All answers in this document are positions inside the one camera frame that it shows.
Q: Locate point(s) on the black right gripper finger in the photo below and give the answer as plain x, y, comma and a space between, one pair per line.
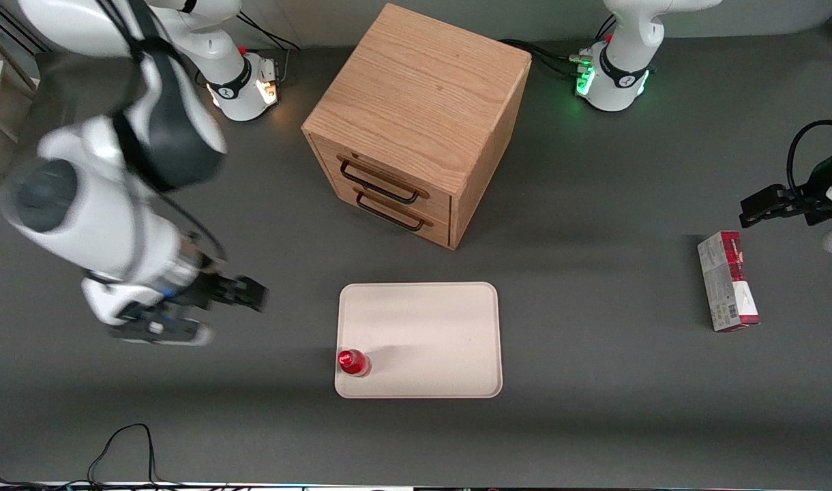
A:
251, 287
247, 302

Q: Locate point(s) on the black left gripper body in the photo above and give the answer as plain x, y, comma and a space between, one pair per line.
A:
815, 191

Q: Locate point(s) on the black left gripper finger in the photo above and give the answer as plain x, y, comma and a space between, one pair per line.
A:
767, 198
770, 213

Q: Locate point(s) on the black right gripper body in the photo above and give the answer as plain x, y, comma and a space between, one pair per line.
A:
208, 290

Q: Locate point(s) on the red coke bottle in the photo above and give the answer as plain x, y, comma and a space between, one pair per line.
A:
353, 363

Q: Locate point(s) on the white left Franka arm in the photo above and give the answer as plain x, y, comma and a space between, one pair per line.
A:
624, 61

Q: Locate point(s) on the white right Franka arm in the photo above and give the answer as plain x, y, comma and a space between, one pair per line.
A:
102, 204

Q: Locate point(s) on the beige rectangular tray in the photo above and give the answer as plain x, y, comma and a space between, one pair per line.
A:
429, 327

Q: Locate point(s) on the red and white carton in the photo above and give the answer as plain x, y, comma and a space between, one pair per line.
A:
726, 281

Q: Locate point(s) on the wooden drawer front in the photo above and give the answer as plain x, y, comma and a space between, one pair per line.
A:
433, 230
429, 201

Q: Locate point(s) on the wooden two-drawer cabinet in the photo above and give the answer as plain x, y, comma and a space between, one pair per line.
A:
423, 88

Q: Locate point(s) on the white plastic rack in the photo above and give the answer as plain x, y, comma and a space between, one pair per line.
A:
0, 102

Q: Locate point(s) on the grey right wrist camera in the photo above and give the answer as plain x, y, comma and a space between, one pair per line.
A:
160, 331

